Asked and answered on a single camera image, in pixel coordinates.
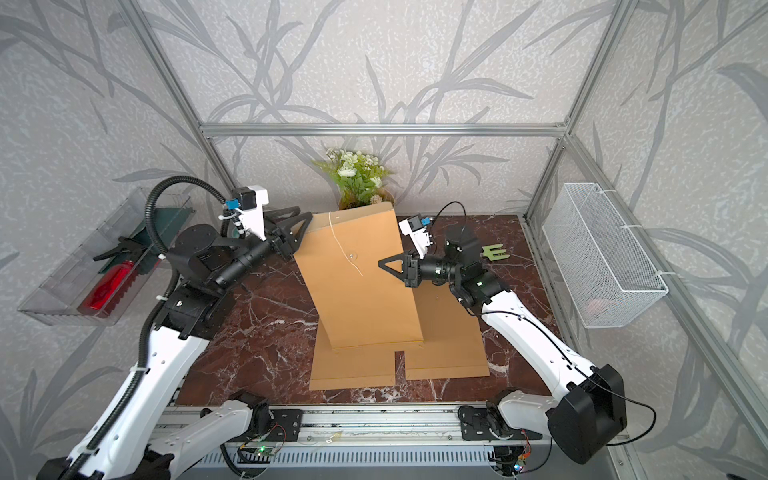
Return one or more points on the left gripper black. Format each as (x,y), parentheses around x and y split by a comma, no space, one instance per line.
(274,239)

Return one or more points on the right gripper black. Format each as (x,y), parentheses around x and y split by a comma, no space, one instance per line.
(411,268)

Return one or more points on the brown file bag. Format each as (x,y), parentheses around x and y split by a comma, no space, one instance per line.
(453,346)
(358,303)
(357,367)

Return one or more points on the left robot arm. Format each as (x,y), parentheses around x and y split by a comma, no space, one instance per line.
(207,265)

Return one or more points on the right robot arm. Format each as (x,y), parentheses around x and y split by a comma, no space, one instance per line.
(585,408)

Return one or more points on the pink flower pot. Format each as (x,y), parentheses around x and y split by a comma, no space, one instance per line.
(350,199)

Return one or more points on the green garden fork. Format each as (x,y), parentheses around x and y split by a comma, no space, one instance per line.
(495,252)

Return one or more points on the green plant white flowers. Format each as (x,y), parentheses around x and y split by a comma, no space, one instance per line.
(353,170)

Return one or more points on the dark green cloth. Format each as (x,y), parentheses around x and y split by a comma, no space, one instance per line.
(137,249)

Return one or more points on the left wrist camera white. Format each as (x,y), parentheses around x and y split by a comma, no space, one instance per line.
(246,210)

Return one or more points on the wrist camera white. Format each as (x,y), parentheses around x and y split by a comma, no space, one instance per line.
(246,210)
(417,228)

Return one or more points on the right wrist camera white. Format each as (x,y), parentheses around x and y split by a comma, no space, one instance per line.
(417,228)

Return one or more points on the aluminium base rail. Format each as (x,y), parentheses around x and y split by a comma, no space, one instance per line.
(405,424)

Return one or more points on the clear plastic wall tray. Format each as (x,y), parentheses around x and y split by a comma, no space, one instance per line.
(56,300)

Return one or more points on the white wire mesh basket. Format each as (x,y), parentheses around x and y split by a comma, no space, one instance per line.
(608,274)

